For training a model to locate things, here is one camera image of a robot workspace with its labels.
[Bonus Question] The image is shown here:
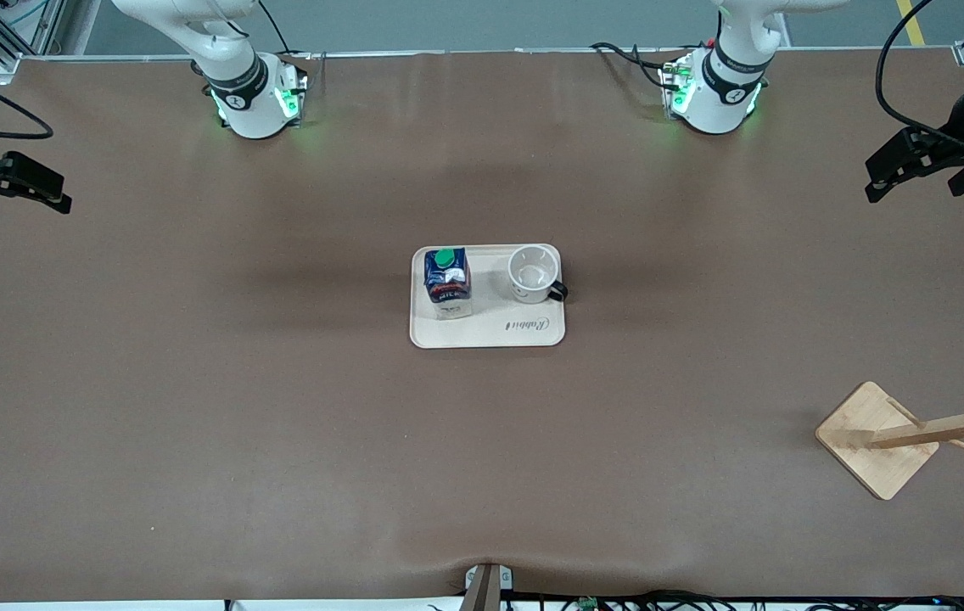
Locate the white smiley mug black handle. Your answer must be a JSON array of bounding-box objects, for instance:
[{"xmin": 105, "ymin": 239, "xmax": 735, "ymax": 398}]
[{"xmin": 507, "ymin": 244, "xmax": 570, "ymax": 305}]

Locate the blue milk carton green cap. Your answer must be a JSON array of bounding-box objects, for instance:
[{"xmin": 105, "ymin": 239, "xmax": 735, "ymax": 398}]
[{"xmin": 423, "ymin": 246, "xmax": 475, "ymax": 321}]

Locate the cream rabbit print tray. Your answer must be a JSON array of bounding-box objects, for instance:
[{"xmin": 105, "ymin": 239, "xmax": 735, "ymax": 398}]
[{"xmin": 409, "ymin": 244, "xmax": 568, "ymax": 350}]

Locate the wooden mug rack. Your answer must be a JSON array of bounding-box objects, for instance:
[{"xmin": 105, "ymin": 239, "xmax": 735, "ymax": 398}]
[{"xmin": 815, "ymin": 374, "xmax": 964, "ymax": 502}]

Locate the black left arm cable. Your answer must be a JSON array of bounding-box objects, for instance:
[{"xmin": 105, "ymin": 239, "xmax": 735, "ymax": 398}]
[{"xmin": 875, "ymin": 0, "xmax": 964, "ymax": 155}]

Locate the black left base cable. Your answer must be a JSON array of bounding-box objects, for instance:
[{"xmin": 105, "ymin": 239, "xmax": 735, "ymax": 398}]
[{"xmin": 590, "ymin": 42, "xmax": 671, "ymax": 91}]

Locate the black base cable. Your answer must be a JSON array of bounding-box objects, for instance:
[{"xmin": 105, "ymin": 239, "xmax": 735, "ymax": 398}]
[
  {"xmin": 590, "ymin": 42, "xmax": 671, "ymax": 91},
  {"xmin": 256, "ymin": 0, "xmax": 294, "ymax": 57}
]

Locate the black right base cable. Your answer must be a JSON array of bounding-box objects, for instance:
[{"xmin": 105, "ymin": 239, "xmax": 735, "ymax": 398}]
[{"xmin": 256, "ymin": 0, "xmax": 294, "ymax": 57}]

